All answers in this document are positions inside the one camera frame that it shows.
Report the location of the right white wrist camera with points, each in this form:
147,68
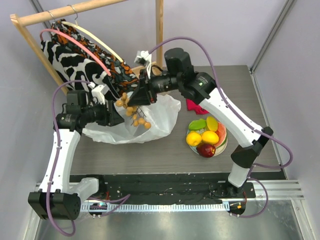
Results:
144,58

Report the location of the aluminium rail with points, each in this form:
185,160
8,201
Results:
280,193

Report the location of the dark red fake apple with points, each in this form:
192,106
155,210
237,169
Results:
206,150

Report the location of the white slotted cable duct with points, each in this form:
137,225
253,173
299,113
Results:
96,207

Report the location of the wooden clothes rack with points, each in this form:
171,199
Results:
125,25

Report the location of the cream hanger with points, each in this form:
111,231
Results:
81,29

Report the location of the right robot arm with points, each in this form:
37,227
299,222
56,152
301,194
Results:
203,90

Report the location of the brown fake fruit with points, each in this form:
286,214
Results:
135,113

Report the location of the white plastic bag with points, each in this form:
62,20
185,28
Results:
162,115

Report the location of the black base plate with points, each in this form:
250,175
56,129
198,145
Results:
168,177

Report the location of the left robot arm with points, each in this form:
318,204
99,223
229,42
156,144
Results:
55,196

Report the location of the orange patterned garment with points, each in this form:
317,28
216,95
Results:
122,76

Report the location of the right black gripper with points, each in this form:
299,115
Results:
151,88

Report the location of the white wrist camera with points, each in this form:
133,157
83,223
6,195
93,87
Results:
144,58
99,92

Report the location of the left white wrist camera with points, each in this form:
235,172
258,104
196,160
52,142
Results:
99,92

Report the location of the pink hanger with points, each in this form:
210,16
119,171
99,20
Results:
76,43

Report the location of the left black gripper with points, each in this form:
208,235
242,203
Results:
110,117

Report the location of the red cloth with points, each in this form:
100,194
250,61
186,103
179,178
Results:
191,106

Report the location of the yellow fake orange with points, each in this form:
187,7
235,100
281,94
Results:
193,139

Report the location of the fake watermelon slice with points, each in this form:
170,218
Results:
222,134

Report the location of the black white zebra garment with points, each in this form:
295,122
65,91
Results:
72,66

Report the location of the yellow green fake fruit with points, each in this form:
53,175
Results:
211,124

